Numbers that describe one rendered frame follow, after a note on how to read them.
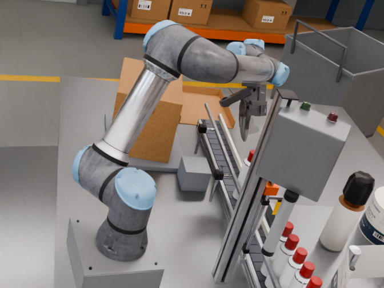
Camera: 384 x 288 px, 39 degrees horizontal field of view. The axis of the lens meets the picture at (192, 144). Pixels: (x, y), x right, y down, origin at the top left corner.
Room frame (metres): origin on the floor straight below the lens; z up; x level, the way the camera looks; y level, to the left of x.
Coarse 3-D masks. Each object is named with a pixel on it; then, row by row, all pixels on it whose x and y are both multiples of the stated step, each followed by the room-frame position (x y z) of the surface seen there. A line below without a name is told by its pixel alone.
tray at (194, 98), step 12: (192, 96) 2.34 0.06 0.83; (204, 96) 2.37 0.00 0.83; (216, 96) 2.40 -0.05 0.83; (192, 108) 2.22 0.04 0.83; (204, 108) 2.25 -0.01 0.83; (216, 108) 2.28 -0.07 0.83; (228, 108) 2.26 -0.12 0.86; (180, 120) 2.06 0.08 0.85; (192, 120) 2.11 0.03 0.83; (228, 120) 2.20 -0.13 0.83
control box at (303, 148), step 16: (288, 112) 1.16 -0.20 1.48; (288, 128) 1.13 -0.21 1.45; (304, 128) 1.12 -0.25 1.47; (320, 128) 1.13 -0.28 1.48; (336, 128) 1.15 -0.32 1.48; (272, 144) 1.14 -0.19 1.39; (288, 144) 1.13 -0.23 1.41; (304, 144) 1.12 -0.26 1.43; (320, 144) 1.11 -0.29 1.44; (336, 144) 1.10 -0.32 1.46; (272, 160) 1.14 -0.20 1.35; (288, 160) 1.13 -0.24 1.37; (304, 160) 1.12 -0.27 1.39; (320, 160) 1.11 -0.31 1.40; (336, 160) 1.10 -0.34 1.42; (272, 176) 1.13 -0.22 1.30; (288, 176) 1.12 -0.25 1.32; (304, 176) 1.11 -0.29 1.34; (320, 176) 1.10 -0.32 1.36; (304, 192) 1.11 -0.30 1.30; (320, 192) 1.10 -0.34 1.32
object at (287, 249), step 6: (294, 234) 1.20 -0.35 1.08; (288, 240) 1.18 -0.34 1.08; (294, 240) 1.18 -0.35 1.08; (282, 246) 1.19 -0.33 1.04; (288, 246) 1.18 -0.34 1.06; (294, 246) 1.17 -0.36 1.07; (282, 252) 1.17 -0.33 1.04; (288, 252) 1.17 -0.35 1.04; (294, 252) 1.17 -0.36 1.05; (276, 258) 1.18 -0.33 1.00; (282, 258) 1.17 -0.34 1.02; (276, 264) 1.17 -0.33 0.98; (282, 264) 1.16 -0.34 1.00; (276, 270) 1.17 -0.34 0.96; (282, 270) 1.16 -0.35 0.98; (276, 276) 1.17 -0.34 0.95; (270, 282) 1.17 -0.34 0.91
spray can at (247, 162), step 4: (252, 152) 1.57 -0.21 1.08; (248, 156) 1.58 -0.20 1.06; (252, 156) 1.56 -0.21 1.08; (244, 160) 1.58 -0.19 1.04; (248, 160) 1.57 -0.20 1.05; (244, 164) 1.57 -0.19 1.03; (248, 164) 1.56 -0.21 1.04; (244, 168) 1.56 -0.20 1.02; (248, 168) 1.55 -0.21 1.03; (240, 172) 1.57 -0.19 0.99; (244, 172) 1.56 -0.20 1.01; (240, 176) 1.57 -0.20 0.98; (244, 176) 1.56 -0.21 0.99; (240, 180) 1.56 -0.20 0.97; (244, 180) 1.55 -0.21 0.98; (240, 184) 1.56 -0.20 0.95; (236, 192) 1.56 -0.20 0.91; (232, 196) 1.57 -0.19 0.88; (236, 196) 1.56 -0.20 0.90; (236, 200) 1.55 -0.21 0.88
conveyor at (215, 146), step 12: (216, 120) 2.09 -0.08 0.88; (216, 144) 1.89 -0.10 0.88; (228, 144) 1.92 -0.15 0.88; (216, 156) 1.80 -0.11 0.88; (228, 168) 1.74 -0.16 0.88; (228, 180) 1.67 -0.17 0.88; (228, 192) 1.59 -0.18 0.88; (252, 240) 1.37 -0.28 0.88; (264, 240) 1.38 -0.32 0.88; (252, 252) 1.31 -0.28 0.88
